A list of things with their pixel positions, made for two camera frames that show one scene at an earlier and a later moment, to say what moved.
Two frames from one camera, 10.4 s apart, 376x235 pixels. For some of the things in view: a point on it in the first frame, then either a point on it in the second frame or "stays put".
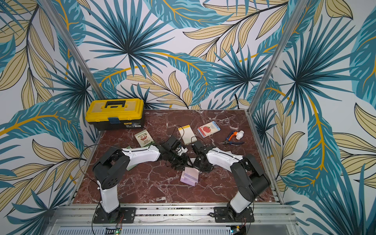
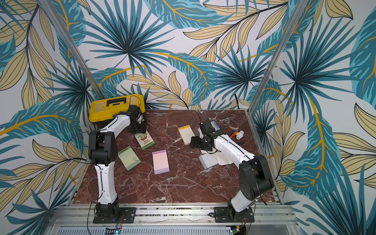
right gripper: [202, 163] to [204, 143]
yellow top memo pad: [188, 135] stays put
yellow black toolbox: [115, 114] stays put
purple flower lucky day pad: [190, 176] to [160, 161]
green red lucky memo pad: [144, 138] stays put
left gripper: [183, 163] to [142, 129]
